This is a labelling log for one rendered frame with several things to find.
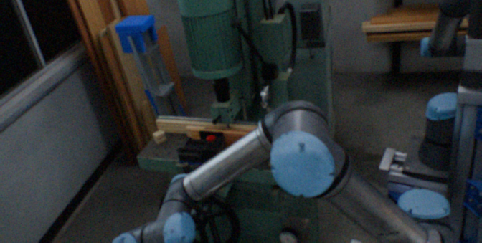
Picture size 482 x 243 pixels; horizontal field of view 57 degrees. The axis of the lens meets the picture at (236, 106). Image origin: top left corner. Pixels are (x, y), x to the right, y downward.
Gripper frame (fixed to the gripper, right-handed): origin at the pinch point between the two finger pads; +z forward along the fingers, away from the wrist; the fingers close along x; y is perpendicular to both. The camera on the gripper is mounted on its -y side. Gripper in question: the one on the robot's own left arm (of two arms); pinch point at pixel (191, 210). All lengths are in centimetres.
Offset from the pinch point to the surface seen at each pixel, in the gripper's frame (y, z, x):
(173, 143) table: -16.1, 30.1, -24.3
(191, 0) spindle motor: -64, -1, -3
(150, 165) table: -7.8, 23.2, -29.9
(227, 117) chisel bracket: -27.7, 24.9, 0.3
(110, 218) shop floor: 43, 107, -110
